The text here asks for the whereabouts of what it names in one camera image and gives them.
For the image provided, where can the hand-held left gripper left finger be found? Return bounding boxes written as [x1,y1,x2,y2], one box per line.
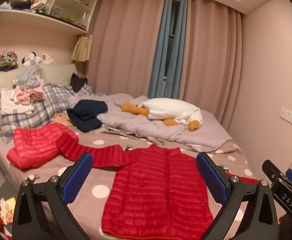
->
[12,152,94,240]

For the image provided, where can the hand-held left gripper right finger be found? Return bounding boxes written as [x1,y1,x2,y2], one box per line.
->
[196,151,278,240]

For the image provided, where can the red down jacket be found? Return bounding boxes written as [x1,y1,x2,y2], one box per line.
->
[57,132,260,238]
[6,123,79,170]

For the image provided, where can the pile of shelf clothes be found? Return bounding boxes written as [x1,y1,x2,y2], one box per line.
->
[0,0,50,14]

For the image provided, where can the polka dot bed sheet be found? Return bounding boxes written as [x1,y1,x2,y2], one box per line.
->
[0,120,261,240]

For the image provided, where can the peach cloth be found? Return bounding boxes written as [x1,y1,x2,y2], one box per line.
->
[52,112,73,125]

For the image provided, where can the navy blue sweater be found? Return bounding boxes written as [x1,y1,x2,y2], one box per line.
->
[66,99,109,132]

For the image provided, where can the colourful boxes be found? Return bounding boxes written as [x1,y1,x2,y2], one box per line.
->
[0,197,17,240]

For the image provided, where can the white goose plush toy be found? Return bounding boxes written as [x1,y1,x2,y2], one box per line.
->
[121,98,202,132]

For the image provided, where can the grey duvet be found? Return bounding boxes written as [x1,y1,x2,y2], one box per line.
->
[66,93,240,153]

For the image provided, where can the plaid pillow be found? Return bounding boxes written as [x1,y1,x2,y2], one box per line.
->
[0,82,95,144]

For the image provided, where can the dark brown cloth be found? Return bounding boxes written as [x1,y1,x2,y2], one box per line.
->
[70,72,88,93]

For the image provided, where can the white cloth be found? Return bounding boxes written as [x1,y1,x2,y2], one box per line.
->
[1,88,34,115]

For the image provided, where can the grey blue garment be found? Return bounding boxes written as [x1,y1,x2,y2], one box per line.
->
[12,68,43,90]

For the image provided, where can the pink curtain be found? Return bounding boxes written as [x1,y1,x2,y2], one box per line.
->
[86,0,167,98]
[178,0,243,133]

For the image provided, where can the blue curtain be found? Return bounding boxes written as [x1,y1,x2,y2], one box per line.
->
[148,0,188,100]

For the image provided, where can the cream plush toy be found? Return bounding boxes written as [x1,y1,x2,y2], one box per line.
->
[42,53,56,65]

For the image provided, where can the window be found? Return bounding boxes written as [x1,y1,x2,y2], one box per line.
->
[163,0,180,80]

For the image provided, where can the white wall shelf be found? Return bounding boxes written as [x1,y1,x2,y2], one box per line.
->
[0,0,100,36]

